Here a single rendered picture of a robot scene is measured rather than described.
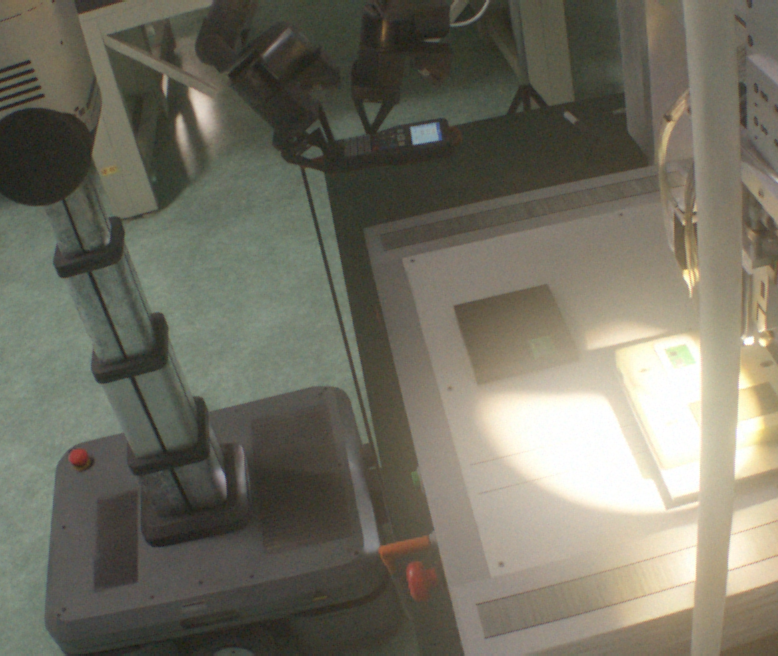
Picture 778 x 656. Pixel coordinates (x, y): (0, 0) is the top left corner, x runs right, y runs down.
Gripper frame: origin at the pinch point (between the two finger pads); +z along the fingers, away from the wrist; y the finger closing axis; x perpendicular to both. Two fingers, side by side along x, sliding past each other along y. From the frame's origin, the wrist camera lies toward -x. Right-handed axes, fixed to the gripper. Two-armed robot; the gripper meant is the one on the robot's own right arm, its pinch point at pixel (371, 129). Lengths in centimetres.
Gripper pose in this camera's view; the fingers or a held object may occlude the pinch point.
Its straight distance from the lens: 155.9
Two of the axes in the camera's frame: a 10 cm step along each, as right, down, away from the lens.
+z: -0.9, 7.8, 6.2
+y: -0.7, -6.3, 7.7
